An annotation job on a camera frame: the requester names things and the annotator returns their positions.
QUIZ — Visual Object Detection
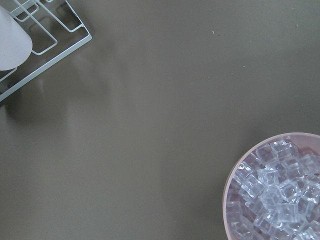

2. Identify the pink bowl of ice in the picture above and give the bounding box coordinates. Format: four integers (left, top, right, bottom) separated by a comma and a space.
222, 132, 320, 240

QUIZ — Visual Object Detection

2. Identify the pink cup in rack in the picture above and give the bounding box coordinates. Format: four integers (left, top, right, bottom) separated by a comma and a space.
0, 6, 33, 71

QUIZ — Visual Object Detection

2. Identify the white wire cup rack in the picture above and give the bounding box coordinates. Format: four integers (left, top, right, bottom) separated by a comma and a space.
0, 0, 92, 101

